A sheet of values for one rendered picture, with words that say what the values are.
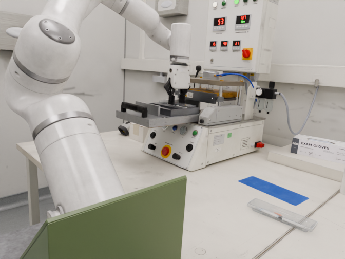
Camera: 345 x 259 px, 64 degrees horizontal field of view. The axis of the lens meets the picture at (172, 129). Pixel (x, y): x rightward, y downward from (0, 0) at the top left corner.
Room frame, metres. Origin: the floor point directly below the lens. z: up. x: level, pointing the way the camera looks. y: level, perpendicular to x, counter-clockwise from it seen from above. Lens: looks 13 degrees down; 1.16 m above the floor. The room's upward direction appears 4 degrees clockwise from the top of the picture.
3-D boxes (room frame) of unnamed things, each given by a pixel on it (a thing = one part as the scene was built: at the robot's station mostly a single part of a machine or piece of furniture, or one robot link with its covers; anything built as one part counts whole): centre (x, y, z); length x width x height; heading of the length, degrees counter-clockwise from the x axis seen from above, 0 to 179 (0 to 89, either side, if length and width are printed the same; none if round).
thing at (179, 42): (1.21, -0.01, 1.27); 0.09 x 0.08 x 0.13; 22
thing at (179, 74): (1.21, -0.01, 1.12); 0.10 x 0.08 x 0.11; 134
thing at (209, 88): (1.35, -0.17, 1.07); 0.22 x 0.17 x 0.10; 44
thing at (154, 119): (1.14, 0.05, 0.97); 0.30 x 0.22 x 0.08; 134
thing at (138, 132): (1.54, 0.14, 0.80); 0.19 x 0.13 x 0.09; 134
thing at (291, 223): (0.72, -0.32, 0.76); 0.18 x 0.06 x 0.02; 48
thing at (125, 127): (1.63, 0.23, 0.79); 0.20 x 0.08 x 0.08; 134
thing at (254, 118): (1.38, -0.19, 0.93); 0.46 x 0.35 x 0.01; 134
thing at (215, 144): (1.34, -0.17, 0.84); 0.53 x 0.37 x 0.17; 134
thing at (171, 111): (1.18, 0.02, 0.98); 0.20 x 0.17 x 0.03; 44
